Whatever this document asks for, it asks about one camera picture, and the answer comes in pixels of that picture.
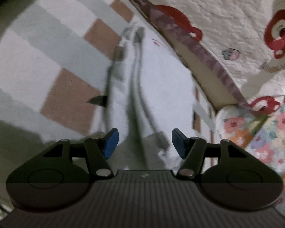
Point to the light green cloth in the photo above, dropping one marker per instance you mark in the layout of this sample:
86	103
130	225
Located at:
11	147

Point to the beige bed headboard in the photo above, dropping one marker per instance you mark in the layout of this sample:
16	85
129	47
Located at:
204	76

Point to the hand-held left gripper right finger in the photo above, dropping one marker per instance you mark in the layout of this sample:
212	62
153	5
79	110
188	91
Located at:
179	143

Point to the floral printed blanket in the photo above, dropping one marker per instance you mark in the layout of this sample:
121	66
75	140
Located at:
270	135

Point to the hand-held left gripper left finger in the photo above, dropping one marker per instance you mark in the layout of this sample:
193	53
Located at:
111	143

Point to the checked dog print bed sheet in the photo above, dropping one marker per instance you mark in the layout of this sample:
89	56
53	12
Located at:
61	35

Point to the white red bear printed quilt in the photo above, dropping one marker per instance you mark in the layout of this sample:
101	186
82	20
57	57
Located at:
228	28

